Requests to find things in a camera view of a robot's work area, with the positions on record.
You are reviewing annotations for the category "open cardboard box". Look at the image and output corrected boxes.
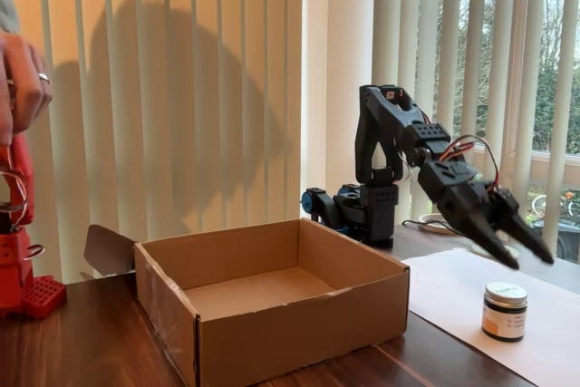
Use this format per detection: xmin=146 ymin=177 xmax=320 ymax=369
xmin=83 ymin=218 xmax=411 ymax=387

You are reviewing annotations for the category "red white servo wire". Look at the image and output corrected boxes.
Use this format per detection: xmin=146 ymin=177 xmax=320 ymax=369
xmin=446 ymin=133 xmax=502 ymax=189

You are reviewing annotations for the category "dark parked car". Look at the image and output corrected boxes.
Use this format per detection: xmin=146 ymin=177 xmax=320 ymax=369
xmin=524 ymin=214 xmax=580 ymax=265

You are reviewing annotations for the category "black blue table clamp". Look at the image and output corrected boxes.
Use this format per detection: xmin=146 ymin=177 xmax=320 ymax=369
xmin=301 ymin=186 xmax=339 ymax=230

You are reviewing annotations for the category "white paper sheet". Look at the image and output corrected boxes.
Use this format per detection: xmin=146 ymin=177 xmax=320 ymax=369
xmin=401 ymin=247 xmax=580 ymax=387

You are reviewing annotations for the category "white desk cable grommet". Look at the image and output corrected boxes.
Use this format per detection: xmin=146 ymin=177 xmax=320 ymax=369
xmin=470 ymin=243 xmax=521 ymax=260

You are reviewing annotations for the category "white vertical blind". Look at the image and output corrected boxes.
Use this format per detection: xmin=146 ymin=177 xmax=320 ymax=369
xmin=0 ymin=0 xmax=304 ymax=284
xmin=373 ymin=0 xmax=580 ymax=266

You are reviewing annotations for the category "dark jar with silver lid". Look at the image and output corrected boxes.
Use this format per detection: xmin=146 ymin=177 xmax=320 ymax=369
xmin=480 ymin=281 xmax=529 ymax=343

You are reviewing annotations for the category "red leader robot arm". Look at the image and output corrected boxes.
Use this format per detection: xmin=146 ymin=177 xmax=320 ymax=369
xmin=0 ymin=132 xmax=68 ymax=320

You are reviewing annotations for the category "thin black grommet cable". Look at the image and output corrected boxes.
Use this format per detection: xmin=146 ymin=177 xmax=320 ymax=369
xmin=401 ymin=218 xmax=455 ymax=235

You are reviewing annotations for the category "person's hand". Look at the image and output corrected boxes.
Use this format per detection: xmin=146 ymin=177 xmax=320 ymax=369
xmin=0 ymin=32 xmax=54 ymax=149

